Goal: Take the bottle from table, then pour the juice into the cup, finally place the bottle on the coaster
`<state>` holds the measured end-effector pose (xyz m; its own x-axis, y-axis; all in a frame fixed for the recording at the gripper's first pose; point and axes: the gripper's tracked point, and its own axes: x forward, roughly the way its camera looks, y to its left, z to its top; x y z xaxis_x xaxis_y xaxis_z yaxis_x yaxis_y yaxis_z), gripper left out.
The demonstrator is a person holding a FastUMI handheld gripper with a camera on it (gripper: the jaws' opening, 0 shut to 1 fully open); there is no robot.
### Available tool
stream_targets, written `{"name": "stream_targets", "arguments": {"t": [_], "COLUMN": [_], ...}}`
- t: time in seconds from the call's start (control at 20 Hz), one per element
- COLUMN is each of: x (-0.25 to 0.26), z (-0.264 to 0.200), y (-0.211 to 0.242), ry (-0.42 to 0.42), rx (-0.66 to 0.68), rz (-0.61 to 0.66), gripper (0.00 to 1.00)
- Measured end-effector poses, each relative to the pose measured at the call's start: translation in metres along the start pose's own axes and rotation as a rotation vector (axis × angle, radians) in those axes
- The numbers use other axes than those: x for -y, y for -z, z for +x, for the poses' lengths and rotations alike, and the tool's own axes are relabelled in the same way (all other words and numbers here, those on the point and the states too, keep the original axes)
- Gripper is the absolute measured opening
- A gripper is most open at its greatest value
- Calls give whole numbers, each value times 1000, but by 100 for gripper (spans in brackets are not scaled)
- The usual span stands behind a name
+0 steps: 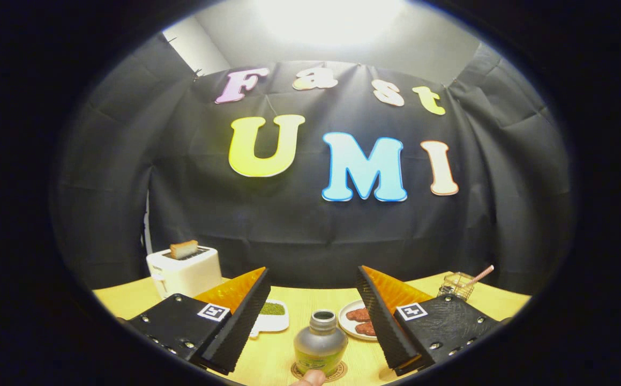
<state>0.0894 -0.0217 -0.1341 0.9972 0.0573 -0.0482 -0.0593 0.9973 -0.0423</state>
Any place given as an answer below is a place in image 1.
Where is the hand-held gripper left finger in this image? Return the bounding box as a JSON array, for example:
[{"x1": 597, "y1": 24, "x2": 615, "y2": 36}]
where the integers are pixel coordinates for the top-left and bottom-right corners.
[{"x1": 127, "y1": 266, "x2": 271, "y2": 375}]

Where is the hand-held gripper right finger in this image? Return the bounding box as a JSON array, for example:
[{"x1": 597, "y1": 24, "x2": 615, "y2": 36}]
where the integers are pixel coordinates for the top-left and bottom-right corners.
[{"x1": 357, "y1": 265, "x2": 504, "y2": 376}]

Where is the round cork coaster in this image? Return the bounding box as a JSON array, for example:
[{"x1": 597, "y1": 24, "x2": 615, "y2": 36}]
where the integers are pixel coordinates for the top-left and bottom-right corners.
[{"x1": 290, "y1": 360, "x2": 348, "y2": 382}]

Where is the silver bottle with green label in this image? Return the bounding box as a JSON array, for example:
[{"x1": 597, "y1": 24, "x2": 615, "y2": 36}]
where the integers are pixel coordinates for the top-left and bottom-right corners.
[{"x1": 294, "y1": 309, "x2": 349, "y2": 377}]

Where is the white divided dish with beans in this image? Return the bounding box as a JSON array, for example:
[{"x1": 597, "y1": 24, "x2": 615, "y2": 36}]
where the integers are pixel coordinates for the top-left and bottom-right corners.
[{"x1": 250, "y1": 299, "x2": 290, "y2": 338}]

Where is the white round plate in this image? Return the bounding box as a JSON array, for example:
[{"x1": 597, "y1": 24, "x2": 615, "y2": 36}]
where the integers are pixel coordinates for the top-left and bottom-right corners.
[{"x1": 338, "y1": 300, "x2": 378, "y2": 342}]

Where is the white toaster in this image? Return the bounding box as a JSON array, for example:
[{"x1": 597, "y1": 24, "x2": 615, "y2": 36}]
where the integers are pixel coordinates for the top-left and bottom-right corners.
[{"x1": 146, "y1": 246, "x2": 223, "y2": 299}]

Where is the toast slice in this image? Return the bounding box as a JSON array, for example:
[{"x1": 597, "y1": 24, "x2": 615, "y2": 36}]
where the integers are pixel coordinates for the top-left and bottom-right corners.
[{"x1": 169, "y1": 240, "x2": 199, "y2": 261}]

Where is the striped straw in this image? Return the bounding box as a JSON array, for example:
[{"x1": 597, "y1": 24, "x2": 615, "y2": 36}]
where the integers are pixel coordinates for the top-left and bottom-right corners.
[{"x1": 466, "y1": 265, "x2": 495, "y2": 286}]

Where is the wooden table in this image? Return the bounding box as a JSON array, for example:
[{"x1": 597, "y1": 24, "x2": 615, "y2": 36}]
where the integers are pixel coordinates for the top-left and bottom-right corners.
[{"x1": 92, "y1": 271, "x2": 532, "y2": 386}]

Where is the wire mesh holder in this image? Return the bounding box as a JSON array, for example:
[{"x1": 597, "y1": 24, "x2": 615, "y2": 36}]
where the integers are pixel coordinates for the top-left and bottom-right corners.
[{"x1": 438, "y1": 272, "x2": 475, "y2": 302}]

